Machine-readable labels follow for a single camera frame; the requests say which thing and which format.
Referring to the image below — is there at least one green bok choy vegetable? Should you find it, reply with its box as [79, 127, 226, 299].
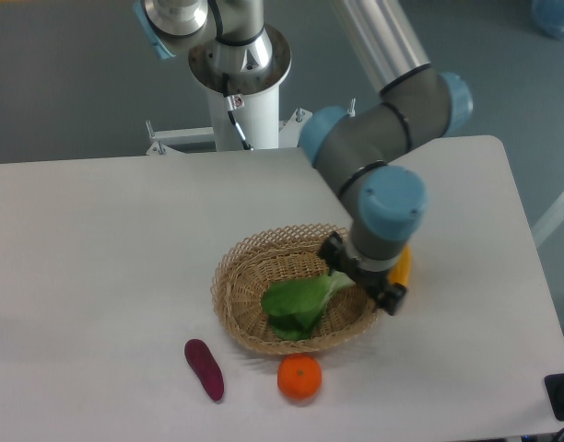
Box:
[261, 271, 355, 341]

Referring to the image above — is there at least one purple sweet potato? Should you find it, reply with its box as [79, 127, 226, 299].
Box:
[183, 339, 225, 402]

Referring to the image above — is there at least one orange tangerine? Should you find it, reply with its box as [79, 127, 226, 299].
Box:
[276, 354, 323, 401]

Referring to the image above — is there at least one black device at table edge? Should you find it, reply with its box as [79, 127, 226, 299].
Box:
[544, 373, 564, 422]

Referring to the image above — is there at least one white base frame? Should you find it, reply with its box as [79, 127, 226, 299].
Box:
[145, 98, 362, 157]

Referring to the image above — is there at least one blue plastic bag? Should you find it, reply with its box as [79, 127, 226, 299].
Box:
[531, 0, 564, 41]

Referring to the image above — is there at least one black cable on pedestal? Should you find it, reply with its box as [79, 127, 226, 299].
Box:
[221, 72, 254, 152]

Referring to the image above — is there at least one woven wicker basket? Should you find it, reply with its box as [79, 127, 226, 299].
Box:
[211, 224, 382, 355]

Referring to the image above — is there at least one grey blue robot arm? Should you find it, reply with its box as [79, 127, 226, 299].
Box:
[134, 1, 473, 314]

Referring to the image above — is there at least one yellow pepper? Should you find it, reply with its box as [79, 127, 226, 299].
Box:
[388, 245, 412, 288]

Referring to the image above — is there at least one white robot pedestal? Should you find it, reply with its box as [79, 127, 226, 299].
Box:
[188, 24, 291, 152]

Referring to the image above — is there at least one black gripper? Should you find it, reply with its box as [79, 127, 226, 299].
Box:
[317, 231, 408, 316]

